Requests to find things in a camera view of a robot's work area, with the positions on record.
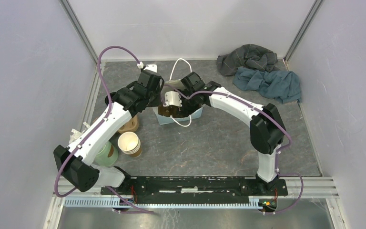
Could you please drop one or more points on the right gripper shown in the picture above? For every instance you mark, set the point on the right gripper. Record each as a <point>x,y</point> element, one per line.
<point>184,109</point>

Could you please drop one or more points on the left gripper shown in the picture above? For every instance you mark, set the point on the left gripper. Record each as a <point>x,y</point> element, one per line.
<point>158,101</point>

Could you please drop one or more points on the brown cardboard cup carrier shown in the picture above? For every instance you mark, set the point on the brown cardboard cup carrier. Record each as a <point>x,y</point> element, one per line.
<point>131,126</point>
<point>169,111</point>

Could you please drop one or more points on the light blue paper bag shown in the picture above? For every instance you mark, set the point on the light blue paper bag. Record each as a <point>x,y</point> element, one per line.
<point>176,85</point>

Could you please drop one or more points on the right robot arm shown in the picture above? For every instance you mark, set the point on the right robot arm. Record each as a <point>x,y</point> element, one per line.
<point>267,130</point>

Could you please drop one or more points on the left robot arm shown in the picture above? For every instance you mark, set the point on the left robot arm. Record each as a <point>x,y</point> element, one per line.
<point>75,161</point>

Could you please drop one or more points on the stack of paper cups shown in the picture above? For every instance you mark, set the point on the stack of paper cups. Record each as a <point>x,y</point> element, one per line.
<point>130,144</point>

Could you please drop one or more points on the green straw holder cup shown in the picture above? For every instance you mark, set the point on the green straw holder cup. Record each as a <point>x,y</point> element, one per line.
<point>107,156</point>

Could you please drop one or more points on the grey crumpled cloth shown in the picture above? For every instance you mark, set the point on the grey crumpled cloth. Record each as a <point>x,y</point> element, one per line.
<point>249,56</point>

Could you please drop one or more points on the blue crumpled cloth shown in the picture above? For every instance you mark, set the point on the blue crumpled cloth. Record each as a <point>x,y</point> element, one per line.
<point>283,86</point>

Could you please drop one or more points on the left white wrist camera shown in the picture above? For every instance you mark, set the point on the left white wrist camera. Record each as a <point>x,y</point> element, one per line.
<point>150,67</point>

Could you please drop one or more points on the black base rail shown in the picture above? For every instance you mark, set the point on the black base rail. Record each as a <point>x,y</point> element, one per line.
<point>145,194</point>

